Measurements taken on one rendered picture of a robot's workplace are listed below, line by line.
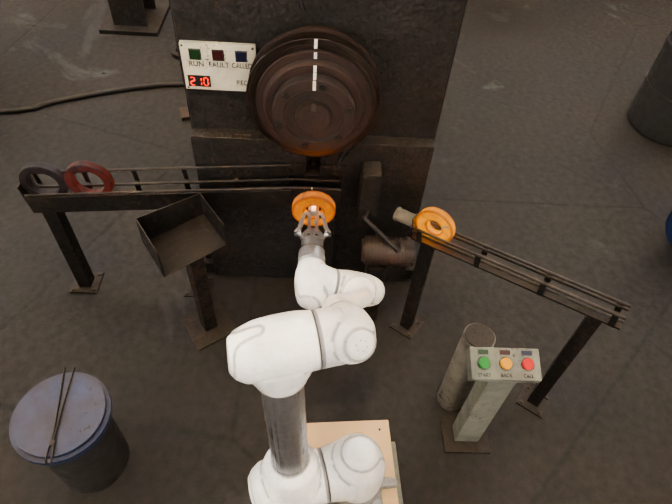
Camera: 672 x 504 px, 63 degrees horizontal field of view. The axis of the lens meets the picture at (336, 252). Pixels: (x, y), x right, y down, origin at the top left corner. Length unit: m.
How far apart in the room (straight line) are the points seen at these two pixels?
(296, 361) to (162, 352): 1.55
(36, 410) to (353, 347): 1.31
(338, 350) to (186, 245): 1.18
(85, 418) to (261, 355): 1.05
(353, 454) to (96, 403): 0.93
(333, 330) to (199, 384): 1.44
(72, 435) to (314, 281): 0.95
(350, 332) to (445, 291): 1.76
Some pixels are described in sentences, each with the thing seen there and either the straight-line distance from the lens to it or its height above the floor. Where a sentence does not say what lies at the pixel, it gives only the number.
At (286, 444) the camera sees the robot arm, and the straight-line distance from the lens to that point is 1.43.
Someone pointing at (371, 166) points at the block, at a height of 0.80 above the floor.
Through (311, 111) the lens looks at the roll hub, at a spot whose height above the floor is 1.15.
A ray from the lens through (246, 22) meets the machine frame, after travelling 2.00.
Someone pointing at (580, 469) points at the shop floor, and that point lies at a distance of 2.59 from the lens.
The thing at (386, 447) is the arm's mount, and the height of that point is 0.42.
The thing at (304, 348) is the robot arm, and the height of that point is 1.23.
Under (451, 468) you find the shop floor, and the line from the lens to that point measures 2.41.
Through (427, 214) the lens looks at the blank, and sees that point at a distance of 2.10.
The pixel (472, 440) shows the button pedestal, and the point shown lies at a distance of 2.45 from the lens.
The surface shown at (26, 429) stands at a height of 0.43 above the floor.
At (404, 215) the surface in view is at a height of 0.69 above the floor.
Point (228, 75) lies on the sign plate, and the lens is 2.08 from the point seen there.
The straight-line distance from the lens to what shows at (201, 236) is 2.20.
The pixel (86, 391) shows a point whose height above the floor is 0.43.
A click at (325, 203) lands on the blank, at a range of 1.91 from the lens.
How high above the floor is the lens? 2.21
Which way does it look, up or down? 49 degrees down
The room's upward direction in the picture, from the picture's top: 5 degrees clockwise
